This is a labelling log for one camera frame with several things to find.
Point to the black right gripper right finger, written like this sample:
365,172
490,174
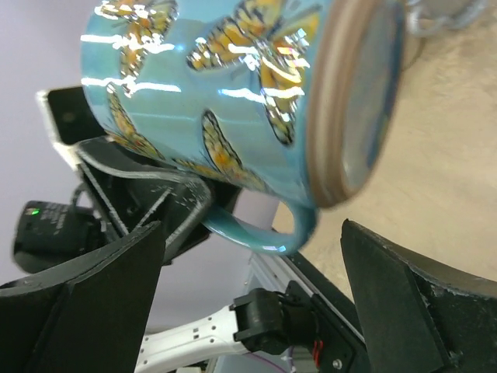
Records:
418,314

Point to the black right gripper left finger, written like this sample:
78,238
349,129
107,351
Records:
87,314

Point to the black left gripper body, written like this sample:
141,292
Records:
50,233

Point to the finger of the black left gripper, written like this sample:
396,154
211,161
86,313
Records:
131,195

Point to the blue butterfly mug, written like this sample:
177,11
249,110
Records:
293,99

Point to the light blue footed mug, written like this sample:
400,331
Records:
426,18

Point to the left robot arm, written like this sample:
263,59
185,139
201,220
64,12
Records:
262,320

